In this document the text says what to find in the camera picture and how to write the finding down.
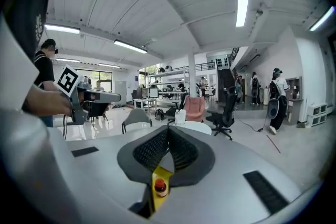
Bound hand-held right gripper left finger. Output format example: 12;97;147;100
48;125;169;224

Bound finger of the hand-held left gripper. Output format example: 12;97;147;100
91;90;122;103

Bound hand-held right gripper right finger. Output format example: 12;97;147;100
152;125;302;224

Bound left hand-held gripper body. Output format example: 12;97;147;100
54;64;92;126

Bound yellow wooden tray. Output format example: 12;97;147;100
151;165;174;212

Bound person's left forearm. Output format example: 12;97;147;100
22;83;73;118

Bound grey metal locker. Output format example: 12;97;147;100
114;80;128;106

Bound white desk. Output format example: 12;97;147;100
133;98;158;116

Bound grey padded chair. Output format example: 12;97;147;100
121;108;153;134

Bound round white table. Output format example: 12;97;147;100
169;121;213;136

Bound white shelving rack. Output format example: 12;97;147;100
146;65;190;108

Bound black office chair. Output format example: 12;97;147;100
206;86;238;141
165;91;188;124

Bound white plastic jug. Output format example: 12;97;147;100
177;109;187;125

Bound pink armchair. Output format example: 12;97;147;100
183;96;206;123

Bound person's black shirt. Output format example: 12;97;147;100
2;0;53;61

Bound white trash bin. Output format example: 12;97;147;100
261;87;270;105

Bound dark staircase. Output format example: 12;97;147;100
217;47;240;103

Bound small white cabinet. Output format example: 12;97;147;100
306;102;328;128

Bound black floor cable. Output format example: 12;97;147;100
235;110;266;133

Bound grey wooden wall cabinet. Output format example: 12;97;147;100
285;76;304;125

